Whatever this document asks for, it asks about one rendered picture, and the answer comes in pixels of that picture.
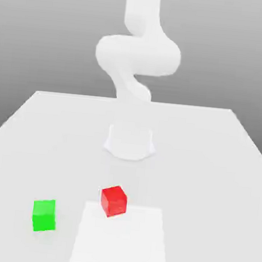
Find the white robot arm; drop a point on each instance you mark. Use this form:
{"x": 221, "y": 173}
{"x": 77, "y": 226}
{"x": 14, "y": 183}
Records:
{"x": 138, "y": 55}

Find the small red cube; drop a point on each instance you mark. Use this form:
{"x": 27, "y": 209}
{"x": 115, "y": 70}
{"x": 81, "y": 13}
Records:
{"x": 113, "y": 201}

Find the small green cube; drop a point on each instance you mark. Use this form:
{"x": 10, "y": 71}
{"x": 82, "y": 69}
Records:
{"x": 44, "y": 215}

